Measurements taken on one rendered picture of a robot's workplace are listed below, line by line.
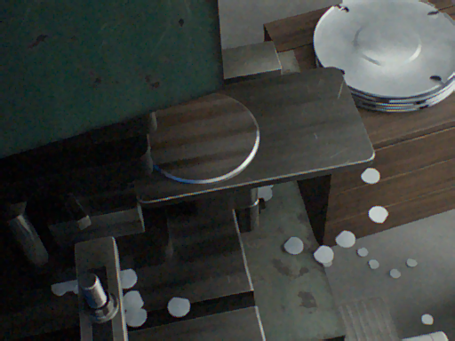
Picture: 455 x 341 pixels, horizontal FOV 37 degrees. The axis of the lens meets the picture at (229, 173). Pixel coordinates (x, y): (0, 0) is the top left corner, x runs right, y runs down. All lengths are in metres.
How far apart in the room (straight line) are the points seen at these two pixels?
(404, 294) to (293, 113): 0.84
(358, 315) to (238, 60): 0.55
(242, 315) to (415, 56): 0.81
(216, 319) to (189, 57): 0.39
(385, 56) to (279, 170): 0.71
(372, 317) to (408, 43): 0.53
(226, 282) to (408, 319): 0.83
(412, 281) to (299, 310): 0.79
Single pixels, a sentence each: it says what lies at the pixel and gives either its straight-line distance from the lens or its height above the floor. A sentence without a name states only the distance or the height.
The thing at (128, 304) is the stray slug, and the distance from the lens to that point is 0.72.
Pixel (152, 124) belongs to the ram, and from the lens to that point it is 0.60.
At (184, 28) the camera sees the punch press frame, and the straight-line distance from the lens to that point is 0.36.
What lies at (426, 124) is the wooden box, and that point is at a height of 0.35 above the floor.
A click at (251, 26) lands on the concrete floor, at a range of 2.01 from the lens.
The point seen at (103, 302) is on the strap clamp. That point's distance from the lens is 0.66.
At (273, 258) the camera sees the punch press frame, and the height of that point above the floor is 0.64.
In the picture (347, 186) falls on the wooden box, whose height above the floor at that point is 0.23.
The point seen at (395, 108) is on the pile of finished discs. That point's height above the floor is 0.36.
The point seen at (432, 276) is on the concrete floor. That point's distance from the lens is 1.56.
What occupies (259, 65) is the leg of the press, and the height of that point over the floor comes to 0.64.
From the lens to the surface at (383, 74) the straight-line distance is 1.36.
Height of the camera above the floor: 1.35
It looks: 54 degrees down
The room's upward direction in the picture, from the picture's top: 5 degrees counter-clockwise
